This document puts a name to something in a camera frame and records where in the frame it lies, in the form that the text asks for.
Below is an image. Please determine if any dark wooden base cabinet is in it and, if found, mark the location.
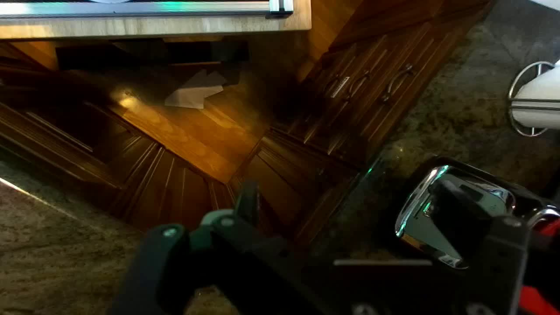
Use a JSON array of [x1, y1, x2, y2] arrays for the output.
[[229, 0, 496, 251]]

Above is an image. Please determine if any white paper towel roll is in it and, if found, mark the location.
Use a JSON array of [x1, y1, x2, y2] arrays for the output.
[[509, 60, 560, 132]]

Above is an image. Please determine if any metal cabinet handle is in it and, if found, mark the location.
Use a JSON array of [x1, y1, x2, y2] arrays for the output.
[[341, 69, 374, 102], [379, 62, 416, 106]]

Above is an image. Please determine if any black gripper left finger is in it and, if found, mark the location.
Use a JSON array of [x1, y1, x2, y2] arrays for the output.
[[106, 184, 335, 315]]

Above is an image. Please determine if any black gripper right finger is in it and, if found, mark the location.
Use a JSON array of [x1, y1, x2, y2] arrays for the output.
[[488, 214, 535, 315]]

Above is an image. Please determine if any black red toaster appliance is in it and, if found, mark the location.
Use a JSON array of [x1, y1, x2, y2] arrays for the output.
[[360, 155, 560, 315]]

